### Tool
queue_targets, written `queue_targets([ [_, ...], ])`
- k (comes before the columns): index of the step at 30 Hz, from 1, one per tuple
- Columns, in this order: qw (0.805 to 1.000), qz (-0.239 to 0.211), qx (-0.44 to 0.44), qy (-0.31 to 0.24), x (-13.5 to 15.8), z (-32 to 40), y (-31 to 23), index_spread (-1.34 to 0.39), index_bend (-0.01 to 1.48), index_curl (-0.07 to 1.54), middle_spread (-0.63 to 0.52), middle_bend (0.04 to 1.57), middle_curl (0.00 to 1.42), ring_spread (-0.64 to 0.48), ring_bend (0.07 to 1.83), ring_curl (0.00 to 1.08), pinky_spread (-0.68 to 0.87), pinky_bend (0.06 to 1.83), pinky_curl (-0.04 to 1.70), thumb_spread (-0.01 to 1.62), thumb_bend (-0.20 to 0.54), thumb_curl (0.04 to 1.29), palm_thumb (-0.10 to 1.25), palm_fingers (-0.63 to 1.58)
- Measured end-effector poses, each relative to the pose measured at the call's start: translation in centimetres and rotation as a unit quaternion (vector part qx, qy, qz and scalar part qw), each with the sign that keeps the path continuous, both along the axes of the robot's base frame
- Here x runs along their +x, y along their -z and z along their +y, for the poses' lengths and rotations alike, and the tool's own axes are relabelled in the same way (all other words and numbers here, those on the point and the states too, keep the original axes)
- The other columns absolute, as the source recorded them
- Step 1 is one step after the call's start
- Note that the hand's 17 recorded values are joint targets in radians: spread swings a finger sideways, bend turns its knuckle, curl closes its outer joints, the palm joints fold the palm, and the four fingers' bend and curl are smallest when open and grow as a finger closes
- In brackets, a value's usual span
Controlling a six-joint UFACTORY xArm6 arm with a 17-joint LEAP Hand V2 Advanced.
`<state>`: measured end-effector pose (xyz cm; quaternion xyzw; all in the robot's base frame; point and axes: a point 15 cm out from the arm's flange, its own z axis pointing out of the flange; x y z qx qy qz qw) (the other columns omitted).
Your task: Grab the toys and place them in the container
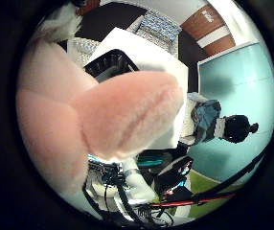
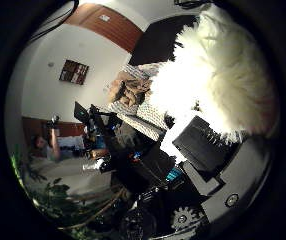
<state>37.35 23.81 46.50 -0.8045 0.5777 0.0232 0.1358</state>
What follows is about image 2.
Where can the pink and white plush toy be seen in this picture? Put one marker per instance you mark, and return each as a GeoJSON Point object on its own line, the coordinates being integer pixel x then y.
{"type": "Point", "coordinates": [223, 73]}

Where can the black laptop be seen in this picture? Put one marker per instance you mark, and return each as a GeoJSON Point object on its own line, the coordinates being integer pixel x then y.
{"type": "Point", "coordinates": [80, 112]}

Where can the green leafy plant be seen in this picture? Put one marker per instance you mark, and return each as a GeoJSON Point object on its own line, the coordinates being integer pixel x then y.
{"type": "Point", "coordinates": [49, 196]}

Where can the person in dark clothes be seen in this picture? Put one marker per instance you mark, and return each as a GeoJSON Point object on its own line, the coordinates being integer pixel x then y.
{"type": "Point", "coordinates": [48, 146]}

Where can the dark framed wall picture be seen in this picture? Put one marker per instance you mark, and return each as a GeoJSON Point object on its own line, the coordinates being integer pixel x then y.
{"type": "Point", "coordinates": [74, 72]}

